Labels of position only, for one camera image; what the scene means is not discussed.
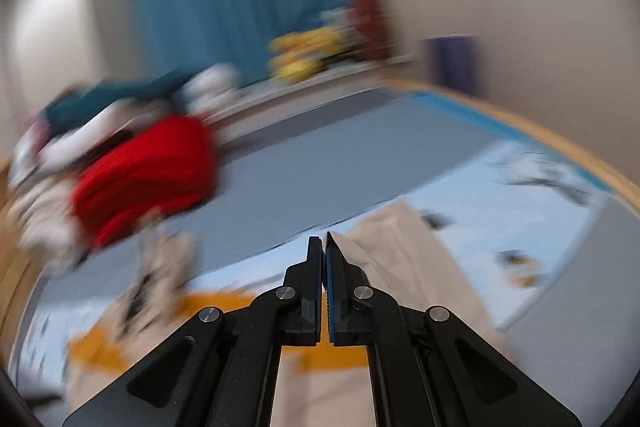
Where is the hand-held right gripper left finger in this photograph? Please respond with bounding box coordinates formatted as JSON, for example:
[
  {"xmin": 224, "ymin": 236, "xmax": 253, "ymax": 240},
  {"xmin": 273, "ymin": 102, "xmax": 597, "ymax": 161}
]
[{"xmin": 62, "ymin": 236, "xmax": 322, "ymax": 427}]

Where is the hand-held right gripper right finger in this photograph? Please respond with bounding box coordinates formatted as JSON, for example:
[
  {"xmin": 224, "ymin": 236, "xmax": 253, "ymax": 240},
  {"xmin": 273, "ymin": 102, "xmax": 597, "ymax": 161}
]
[{"xmin": 325, "ymin": 231, "xmax": 582, "ymax": 427}]

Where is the beige and mustard garment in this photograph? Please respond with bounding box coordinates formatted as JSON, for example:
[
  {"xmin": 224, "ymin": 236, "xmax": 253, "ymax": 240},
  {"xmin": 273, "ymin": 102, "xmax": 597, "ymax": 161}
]
[{"xmin": 65, "ymin": 199, "xmax": 506, "ymax": 427}]

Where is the pile of pale clothes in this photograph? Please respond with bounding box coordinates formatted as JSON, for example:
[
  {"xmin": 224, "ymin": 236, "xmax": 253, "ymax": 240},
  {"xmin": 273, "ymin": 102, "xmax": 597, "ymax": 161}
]
[{"xmin": 9, "ymin": 107, "xmax": 103, "ymax": 270}]

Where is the grey and blue printed bedsheet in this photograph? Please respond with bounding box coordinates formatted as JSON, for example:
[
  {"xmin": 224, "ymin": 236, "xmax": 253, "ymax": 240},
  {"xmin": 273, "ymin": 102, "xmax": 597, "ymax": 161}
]
[{"xmin": 10, "ymin": 82, "xmax": 640, "ymax": 408}]

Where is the white black-print cloth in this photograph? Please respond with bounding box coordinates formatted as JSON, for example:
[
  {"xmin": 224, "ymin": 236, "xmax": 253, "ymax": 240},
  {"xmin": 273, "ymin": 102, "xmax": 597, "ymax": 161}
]
[{"xmin": 114, "ymin": 224, "xmax": 197, "ymax": 344}]

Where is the white ledge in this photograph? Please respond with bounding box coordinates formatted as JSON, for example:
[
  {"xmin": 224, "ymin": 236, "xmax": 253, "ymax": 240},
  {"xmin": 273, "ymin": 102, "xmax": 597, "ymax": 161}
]
[{"xmin": 215, "ymin": 54, "xmax": 417, "ymax": 128}]

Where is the red garment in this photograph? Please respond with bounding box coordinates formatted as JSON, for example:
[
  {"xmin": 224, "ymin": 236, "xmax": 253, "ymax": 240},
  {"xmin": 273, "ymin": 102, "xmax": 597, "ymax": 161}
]
[{"xmin": 72, "ymin": 114, "xmax": 222, "ymax": 253}]

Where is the yellow plush toy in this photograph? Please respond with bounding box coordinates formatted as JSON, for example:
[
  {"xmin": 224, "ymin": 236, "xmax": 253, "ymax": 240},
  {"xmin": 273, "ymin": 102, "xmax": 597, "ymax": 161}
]
[{"xmin": 269, "ymin": 26, "xmax": 347, "ymax": 84}]

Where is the purple bin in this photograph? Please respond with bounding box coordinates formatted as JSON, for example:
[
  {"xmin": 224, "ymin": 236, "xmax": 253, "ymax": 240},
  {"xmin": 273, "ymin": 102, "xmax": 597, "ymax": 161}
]
[{"xmin": 429, "ymin": 35, "xmax": 477, "ymax": 96}]

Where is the dark red bag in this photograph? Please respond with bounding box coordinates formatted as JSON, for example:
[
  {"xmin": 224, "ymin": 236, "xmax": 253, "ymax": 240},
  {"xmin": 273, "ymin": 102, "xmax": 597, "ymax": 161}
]
[{"xmin": 345, "ymin": 0, "xmax": 394, "ymax": 58}]

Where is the teal garment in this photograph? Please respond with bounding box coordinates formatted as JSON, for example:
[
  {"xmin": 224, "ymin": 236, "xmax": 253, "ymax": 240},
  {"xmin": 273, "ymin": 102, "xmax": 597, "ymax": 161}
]
[{"xmin": 40, "ymin": 69, "xmax": 201, "ymax": 138}]

